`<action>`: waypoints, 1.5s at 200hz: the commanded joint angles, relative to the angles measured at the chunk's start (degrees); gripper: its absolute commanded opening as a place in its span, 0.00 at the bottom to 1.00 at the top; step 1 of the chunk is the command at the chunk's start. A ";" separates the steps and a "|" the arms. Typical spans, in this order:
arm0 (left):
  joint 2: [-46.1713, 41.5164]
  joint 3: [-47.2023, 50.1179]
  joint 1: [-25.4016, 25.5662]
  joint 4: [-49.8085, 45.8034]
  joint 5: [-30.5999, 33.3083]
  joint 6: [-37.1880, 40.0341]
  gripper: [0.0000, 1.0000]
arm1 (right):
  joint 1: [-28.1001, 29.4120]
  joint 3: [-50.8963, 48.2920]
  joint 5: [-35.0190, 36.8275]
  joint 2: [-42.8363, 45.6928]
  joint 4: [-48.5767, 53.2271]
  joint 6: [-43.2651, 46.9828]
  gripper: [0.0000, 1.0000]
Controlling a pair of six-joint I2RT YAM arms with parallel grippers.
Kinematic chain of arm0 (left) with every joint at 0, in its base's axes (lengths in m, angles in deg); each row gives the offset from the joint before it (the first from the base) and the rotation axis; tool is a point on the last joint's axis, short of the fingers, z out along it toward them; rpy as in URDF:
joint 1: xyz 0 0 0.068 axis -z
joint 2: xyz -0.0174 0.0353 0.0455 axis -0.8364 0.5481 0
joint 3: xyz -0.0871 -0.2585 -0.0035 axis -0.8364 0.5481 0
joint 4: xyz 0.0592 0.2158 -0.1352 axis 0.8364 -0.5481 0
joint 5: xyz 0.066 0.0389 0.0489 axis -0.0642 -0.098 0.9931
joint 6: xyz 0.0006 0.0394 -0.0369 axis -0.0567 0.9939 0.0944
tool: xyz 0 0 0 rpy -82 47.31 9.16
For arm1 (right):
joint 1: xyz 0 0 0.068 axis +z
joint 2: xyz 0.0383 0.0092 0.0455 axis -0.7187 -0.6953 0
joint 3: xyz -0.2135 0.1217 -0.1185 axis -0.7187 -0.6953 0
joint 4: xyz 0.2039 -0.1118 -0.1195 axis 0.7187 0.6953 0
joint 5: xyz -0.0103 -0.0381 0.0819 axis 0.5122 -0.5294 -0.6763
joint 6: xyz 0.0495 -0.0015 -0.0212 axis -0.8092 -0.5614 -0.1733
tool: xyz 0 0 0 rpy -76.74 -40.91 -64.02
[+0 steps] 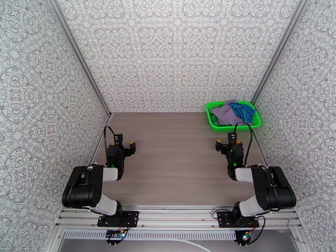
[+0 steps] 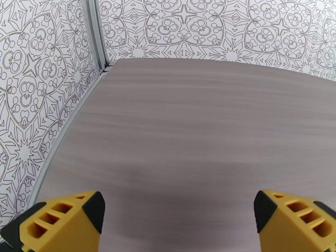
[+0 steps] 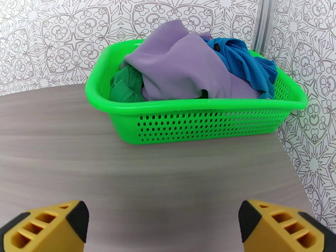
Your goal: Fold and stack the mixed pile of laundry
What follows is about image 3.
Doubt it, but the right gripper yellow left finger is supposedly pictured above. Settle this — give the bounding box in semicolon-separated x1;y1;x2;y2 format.
0;200;89;252

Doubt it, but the aluminium corner post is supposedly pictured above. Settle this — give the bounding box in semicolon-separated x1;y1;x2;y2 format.
250;0;278;55

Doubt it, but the lavender purple shirt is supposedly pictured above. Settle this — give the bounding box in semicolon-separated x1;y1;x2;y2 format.
119;19;261;102

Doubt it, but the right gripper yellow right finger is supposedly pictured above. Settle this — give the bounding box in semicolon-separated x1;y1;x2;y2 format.
238;199;336;252

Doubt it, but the green plastic laundry basket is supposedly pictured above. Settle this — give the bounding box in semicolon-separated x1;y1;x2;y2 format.
85;39;308;145

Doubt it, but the blue t-shirt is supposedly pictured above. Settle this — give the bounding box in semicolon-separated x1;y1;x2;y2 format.
203;37;278;100

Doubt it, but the green t-shirt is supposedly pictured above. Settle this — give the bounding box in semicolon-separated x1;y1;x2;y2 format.
109;65;147;103

